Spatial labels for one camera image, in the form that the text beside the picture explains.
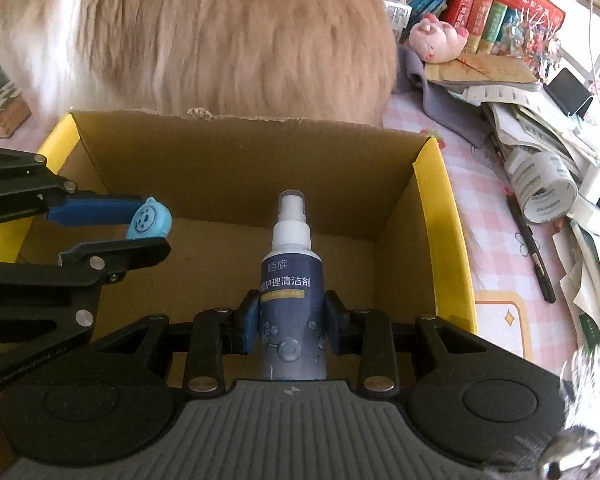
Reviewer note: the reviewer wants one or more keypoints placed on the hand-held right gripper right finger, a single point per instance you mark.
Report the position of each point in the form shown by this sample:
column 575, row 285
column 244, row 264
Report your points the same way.
column 337, row 325

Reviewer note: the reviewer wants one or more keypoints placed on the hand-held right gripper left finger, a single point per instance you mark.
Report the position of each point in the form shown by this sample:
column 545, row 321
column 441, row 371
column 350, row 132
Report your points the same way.
column 250, row 322

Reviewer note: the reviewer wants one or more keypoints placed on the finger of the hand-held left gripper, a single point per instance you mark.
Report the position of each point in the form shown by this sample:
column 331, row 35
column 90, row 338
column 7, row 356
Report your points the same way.
column 120, row 253
column 90, row 208

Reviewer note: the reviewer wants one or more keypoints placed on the small blue round toy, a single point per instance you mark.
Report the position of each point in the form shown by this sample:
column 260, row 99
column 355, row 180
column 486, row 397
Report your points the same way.
column 150, row 220

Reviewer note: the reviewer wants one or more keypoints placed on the dark blue spray bottle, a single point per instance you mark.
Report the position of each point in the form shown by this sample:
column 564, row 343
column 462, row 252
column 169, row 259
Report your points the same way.
column 290, row 270

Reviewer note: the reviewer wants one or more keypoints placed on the yellow cardboard box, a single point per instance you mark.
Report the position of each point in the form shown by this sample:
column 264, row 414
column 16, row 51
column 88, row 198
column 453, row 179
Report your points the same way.
column 205, row 170

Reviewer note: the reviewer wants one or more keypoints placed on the wooden chess box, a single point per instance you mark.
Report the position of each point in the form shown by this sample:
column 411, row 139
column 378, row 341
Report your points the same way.
column 2, row 115

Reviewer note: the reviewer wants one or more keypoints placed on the pink checked table mat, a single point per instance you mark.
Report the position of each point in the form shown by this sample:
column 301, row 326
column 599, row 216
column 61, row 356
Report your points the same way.
column 485, row 195

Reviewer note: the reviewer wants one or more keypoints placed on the black pen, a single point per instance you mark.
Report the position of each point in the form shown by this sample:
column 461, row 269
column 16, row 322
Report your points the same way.
column 530, row 247

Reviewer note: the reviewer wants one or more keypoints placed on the orange cat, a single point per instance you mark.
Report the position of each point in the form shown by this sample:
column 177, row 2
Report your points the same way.
column 205, row 35

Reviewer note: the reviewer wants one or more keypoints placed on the roll of white labels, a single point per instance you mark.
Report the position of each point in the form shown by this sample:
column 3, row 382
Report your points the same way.
column 532, row 180

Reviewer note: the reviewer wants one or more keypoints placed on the purple cloth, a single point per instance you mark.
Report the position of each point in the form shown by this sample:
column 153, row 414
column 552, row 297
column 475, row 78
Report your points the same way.
column 430, row 100

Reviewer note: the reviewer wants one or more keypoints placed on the green and white booklets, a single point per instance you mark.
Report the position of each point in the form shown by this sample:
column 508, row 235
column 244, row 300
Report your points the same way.
column 587, row 280

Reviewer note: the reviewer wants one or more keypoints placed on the grey fluffy pompom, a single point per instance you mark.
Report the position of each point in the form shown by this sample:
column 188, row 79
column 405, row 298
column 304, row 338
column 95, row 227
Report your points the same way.
column 587, row 385

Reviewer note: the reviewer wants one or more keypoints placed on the silver metal bell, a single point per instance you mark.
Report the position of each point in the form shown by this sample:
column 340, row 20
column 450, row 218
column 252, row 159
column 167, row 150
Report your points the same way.
column 575, row 452

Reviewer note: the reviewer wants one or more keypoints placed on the stack of loose papers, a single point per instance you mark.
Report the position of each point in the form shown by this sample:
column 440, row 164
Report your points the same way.
column 530, row 125

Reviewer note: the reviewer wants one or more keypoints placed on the brown paper envelope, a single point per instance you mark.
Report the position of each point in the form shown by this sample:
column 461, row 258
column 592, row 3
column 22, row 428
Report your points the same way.
column 485, row 70

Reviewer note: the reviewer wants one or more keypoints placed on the pink pig plush toy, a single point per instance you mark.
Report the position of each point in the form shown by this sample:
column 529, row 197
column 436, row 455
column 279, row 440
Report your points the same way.
column 437, row 40

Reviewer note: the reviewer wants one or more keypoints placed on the black smartphone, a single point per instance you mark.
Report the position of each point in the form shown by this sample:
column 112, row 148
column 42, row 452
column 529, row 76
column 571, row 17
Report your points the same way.
column 567, row 91

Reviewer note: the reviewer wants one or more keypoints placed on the row of colourful books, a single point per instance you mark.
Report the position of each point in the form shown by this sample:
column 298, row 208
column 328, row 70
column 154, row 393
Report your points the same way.
column 485, row 15

